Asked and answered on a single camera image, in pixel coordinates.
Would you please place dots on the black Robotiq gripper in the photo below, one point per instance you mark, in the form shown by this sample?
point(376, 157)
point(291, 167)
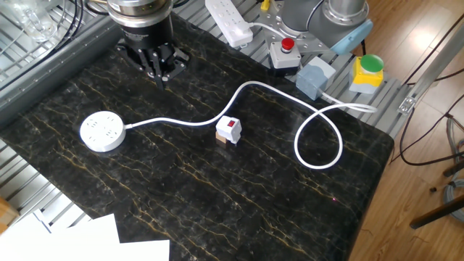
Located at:
point(146, 36)

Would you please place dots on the white bulb holder red switch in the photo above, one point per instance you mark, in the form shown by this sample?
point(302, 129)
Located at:
point(228, 128)

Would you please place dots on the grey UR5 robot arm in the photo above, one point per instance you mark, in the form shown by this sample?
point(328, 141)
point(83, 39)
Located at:
point(311, 18)

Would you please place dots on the round white power socket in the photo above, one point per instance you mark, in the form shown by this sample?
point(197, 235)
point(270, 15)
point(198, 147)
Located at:
point(102, 131)

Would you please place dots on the white power strip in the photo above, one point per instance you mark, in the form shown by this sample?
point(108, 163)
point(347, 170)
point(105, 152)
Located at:
point(228, 20)

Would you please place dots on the small wooden cube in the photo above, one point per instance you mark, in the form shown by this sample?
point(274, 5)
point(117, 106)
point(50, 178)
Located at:
point(219, 138)

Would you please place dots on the small yellow plastic piece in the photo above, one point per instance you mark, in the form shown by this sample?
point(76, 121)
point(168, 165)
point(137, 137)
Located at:
point(265, 4)

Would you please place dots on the grey box red button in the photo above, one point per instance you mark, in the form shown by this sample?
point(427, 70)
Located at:
point(284, 58)

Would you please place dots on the clear glass cup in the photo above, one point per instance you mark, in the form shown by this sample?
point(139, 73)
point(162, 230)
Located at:
point(32, 21)

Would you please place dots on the blue-grey junction box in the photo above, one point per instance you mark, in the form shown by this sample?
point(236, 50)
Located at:
point(313, 81)

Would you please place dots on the printed white paper sheet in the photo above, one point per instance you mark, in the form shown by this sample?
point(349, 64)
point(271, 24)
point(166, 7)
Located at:
point(145, 252)

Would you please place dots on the yellow box green button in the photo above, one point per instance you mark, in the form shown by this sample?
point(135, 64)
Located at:
point(366, 78)

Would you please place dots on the dark furniture leg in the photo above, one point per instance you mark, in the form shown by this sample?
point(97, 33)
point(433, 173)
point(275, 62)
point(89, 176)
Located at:
point(435, 214)

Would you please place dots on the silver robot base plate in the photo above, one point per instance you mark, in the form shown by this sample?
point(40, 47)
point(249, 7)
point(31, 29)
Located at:
point(275, 20)

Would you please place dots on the aluminium frame bar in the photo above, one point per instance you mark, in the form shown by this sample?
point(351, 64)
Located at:
point(435, 65)

